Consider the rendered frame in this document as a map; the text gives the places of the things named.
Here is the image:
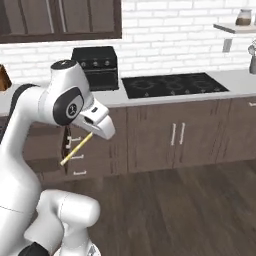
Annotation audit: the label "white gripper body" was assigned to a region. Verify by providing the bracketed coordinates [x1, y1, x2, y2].
[93, 114, 117, 141]

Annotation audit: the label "yellow straw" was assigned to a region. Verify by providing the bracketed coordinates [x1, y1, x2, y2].
[59, 132, 95, 167]

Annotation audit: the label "open brown wooden drawer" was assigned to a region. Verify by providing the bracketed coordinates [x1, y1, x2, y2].
[22, 123, 73, 176]

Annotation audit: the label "brown cupboard door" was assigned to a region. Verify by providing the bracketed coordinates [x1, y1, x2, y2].
[126, 103, 179, 174]
[175, 99, 232, 169]

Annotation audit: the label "black toaster oven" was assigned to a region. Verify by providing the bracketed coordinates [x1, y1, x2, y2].
[71, 45, 120, 92]

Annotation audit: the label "black hob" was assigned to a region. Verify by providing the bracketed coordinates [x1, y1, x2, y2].
[121, 72, 230, 100]

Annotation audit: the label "brown wooden knife block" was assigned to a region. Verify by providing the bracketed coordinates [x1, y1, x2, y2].
[0, 64, 13, 92]

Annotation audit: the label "brown base cupboard run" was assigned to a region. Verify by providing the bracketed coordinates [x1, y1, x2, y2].
[216, 96, 256, 165]

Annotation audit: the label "grey pot with tools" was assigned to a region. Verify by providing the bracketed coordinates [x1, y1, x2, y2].
[247, 39, 256, 75]

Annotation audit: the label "glass jar with brown contents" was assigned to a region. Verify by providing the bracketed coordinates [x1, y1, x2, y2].
[235, 8, 253, 27]

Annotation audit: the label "white cupboard door handle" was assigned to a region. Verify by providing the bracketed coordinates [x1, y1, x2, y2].
[170, 122, 177, 147]
[179, 121, 186, 146]

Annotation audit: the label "dark brown wall cupboards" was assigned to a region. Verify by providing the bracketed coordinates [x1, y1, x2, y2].
[0, 0, 123, 45]

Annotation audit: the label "grey wall shelf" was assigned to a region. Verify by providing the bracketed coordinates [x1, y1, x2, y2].
[213, 22, 256, 53]

